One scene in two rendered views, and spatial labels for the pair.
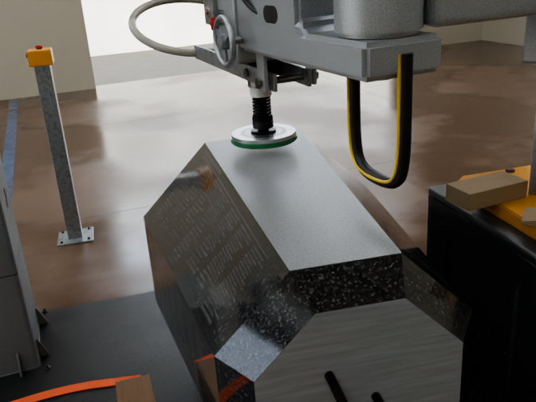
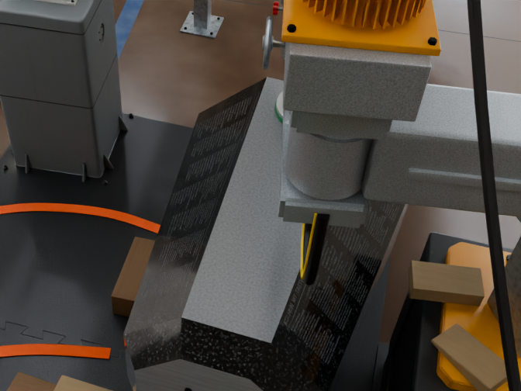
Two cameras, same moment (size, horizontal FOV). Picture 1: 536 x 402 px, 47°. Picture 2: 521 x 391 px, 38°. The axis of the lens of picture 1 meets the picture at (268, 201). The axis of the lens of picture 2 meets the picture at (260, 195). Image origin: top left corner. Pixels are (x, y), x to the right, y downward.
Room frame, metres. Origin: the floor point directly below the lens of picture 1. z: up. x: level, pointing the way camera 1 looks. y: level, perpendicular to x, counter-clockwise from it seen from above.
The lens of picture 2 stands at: (0.17, -0.60, 2.54)
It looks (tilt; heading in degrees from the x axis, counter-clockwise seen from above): 47 degrees down; 22
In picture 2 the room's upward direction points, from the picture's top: 6 degrees clockwise
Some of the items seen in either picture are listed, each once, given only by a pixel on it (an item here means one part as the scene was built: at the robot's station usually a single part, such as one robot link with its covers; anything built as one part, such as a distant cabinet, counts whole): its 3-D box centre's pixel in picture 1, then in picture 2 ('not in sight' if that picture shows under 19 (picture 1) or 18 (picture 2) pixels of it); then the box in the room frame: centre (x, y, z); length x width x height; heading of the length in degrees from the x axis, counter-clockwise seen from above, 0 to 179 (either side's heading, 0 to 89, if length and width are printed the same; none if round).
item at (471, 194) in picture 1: (486, 190); (445, 283); (1.61, -0.61, 0.81); 0.20 x 0.10 x 0.05; 111
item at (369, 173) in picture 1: (376, 119); (313, 225); (1.38, -0.26, 1.09); 0.23 x 0.03 x 0.32; 24
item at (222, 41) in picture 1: (235, 40); (280, 43); (1.83, 0.06, 1.23); 0.15 x 0.10 x 0.15; 24
